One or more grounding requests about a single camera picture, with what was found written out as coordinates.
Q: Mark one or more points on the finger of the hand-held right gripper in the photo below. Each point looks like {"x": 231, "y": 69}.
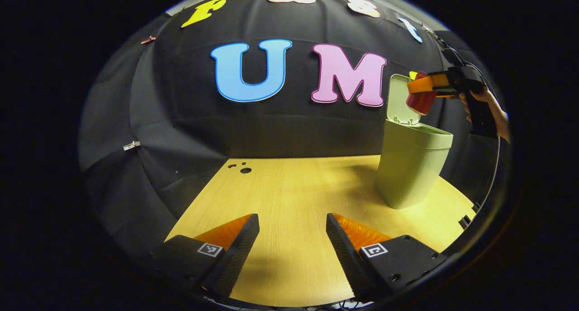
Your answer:
{"x": 429, "y": 83}
{"x": 445, "y": 95}

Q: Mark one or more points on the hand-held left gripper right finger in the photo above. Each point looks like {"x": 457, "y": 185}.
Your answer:
{"x": 341, "y": 252}

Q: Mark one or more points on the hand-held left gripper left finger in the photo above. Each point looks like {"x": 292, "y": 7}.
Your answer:
{"x": 242, "y": 238}

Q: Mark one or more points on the red pop can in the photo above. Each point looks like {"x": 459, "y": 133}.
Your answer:
{"x": 420, "y": 103}

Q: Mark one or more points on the pale green desktop garbage bin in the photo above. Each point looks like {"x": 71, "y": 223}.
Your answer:
{"x": 409, "y": 166}

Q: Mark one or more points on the wooden desktop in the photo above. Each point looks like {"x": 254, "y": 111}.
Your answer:
{"x": 298, "y": 198}

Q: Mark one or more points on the black backdrop cloth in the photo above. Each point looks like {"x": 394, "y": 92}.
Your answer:
{"x": 280, "y": 130}

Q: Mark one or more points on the silver metal clip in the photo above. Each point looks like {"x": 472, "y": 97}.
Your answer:
{"x": 131, "y": 145}

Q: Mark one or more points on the copper metal clip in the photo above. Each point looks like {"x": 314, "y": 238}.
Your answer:
{"x": 148, "y": 40}

